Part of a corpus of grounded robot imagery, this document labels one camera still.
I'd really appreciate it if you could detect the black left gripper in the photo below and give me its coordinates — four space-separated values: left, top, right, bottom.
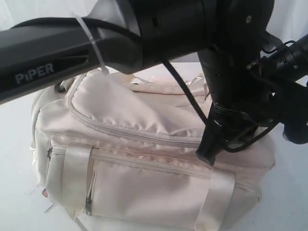
196 46 267 166

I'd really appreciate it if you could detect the cream duffel bag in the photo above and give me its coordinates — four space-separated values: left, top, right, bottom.
31 70 275 231

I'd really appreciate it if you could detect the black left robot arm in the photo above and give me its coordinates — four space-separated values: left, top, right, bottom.
0 0 274 163

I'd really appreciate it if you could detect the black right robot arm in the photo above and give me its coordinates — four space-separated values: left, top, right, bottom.
259 35 308 144

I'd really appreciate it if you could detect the white zip tie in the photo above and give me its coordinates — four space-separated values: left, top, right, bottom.
74 14 110 76

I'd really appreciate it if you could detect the white backdrop curtain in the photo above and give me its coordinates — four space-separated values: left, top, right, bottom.
0 0 308 41

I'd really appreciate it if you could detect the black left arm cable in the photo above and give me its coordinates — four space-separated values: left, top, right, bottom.
7 19 212 126

